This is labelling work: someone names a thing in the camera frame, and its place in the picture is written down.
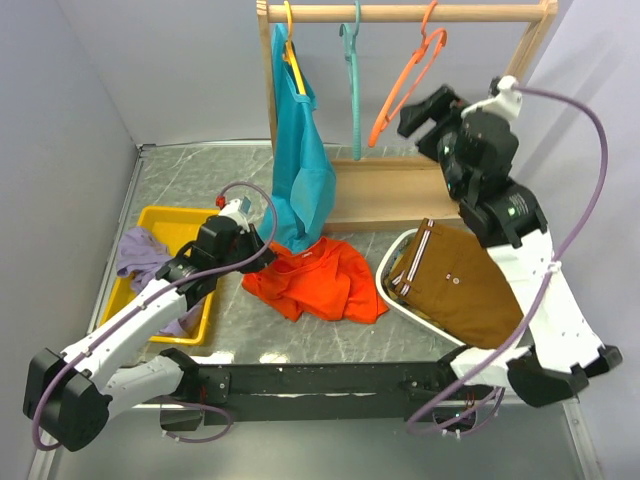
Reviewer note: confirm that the orange plastic hanger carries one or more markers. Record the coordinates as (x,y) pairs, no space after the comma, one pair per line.
(431,45)

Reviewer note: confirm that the yellow plastic tray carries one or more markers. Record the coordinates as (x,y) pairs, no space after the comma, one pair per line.
(173,227)

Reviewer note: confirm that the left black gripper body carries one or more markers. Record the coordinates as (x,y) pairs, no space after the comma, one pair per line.
(239,249)

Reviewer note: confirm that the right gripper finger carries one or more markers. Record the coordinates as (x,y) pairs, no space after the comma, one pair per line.
(434,107)
(439,141)

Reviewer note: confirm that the yellow plastic hanger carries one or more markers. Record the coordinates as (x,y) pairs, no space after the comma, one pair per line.
(289,55)

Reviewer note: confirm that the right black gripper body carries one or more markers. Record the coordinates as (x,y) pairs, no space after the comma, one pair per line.
(452,172)

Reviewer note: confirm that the teal plastic hanger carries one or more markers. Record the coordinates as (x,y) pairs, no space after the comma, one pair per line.
(349,33)

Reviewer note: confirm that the white plastic basket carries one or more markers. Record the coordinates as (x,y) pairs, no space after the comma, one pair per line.
(384,268)

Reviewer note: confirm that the blue t shirt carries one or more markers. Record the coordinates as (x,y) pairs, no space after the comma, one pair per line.
(304,180)

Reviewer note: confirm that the black base beam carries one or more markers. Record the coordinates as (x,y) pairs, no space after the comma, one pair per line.
(291,392)

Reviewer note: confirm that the aluminium frame rail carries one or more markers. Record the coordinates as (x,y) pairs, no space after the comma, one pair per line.
(518,443)

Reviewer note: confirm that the orange t shirt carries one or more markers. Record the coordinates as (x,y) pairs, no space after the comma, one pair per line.
(331,280)

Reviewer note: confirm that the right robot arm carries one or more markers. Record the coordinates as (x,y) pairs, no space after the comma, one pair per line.
(552,354)

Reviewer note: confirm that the brown shorts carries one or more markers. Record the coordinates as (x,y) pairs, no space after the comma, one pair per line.
(446,275)

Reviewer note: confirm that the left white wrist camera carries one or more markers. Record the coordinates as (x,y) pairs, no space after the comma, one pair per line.
(237,210)

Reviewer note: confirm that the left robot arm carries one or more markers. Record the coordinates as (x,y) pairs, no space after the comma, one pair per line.
(71,395)

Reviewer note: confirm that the wooden clothes rack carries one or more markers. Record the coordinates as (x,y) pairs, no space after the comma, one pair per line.
(484,41)

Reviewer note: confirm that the purple t shirt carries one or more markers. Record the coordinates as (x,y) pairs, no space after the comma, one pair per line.
(139,256)

